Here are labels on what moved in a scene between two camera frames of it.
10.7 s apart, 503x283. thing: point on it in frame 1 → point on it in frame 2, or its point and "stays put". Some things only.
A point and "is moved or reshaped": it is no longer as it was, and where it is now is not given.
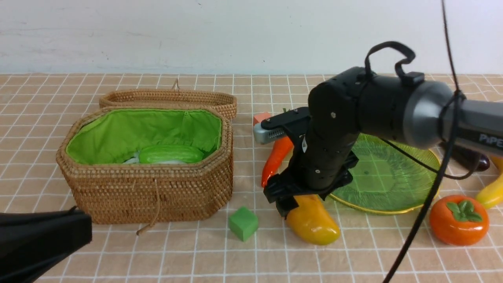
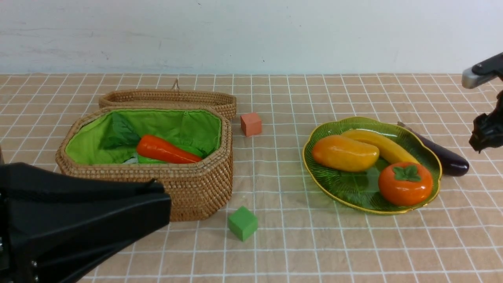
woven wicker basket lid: x=175 y=96 stays put
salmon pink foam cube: x=257 y=117 → x=251 y=124
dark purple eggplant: x=467 y=157 is moved or reshaped
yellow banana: x=492 y=197 → x=389 y=150
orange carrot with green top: x=282 y=149 → x=119 y=132
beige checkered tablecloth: x=248 y=240 stays put
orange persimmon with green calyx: x=459 y=220 → x=405 y=184
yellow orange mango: x=311 y=221 is moved or reshaped
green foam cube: x=243 y=222 stays put
